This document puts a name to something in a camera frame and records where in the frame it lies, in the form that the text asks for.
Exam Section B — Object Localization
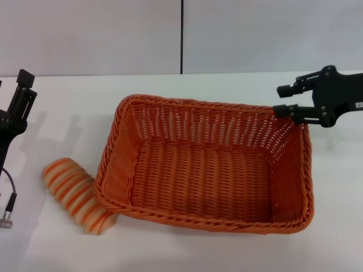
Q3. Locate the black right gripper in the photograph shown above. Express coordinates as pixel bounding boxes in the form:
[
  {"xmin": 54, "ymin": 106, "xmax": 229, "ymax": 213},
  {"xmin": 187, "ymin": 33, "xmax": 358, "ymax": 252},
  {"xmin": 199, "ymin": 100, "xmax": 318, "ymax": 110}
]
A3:
[{"xmin": 272, "ymin": 65, "xmax": 363, "ymax": 128}]

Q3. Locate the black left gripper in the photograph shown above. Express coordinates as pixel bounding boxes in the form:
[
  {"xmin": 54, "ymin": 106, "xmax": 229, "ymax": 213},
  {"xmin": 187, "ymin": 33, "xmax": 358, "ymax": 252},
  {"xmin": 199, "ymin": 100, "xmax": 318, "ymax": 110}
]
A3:
[{"xmin": 0, "ymin": 69, "xmax": 38, "ymax": 171}]

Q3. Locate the orange white striped bread loaf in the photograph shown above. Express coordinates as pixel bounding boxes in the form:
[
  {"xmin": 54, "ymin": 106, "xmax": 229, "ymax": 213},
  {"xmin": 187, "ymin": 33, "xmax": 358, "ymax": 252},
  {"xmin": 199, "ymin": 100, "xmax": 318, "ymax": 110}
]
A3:
[{"xmin": 41, "ymin": 156, "xmax": 119, "ymax": 235}]

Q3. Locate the orange woven plastic basket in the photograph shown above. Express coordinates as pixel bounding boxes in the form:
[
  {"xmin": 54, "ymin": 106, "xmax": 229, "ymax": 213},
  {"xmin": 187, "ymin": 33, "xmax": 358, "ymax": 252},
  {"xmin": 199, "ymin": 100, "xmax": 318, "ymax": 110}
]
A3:
[{"xmin": 92, "ymin": 94, "xmax": 315, "ymax": 235}]

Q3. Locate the grey cable with metal plug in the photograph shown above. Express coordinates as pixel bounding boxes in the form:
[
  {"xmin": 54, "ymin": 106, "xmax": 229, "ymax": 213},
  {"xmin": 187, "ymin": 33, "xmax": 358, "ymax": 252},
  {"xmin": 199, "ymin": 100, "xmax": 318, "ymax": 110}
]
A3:
[{"xmin": 0, "ymin": 167, "xmax": 18, "ymax": 228}]

